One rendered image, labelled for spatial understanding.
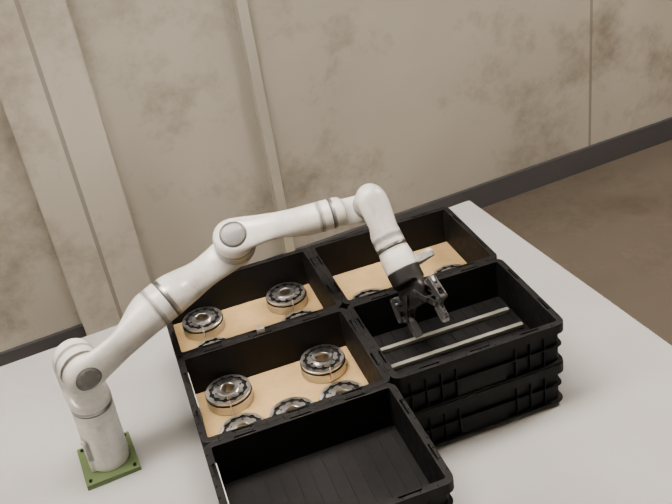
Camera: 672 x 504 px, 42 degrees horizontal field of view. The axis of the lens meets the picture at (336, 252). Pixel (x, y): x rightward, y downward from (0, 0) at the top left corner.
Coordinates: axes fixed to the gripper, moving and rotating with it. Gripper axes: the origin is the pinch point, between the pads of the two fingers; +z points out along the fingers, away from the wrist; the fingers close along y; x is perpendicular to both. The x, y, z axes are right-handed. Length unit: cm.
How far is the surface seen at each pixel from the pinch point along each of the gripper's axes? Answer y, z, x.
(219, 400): -32.4, -5.5, -36.2
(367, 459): -6.3, 18.9, -26.8
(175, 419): -58, -8, -33
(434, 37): -71, -119, 156
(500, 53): -67, -107, 190
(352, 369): -18.9, 0.4, -9.4
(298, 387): -25.2, -1.0, -20.6
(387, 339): -17.3, -2.8, 3.0
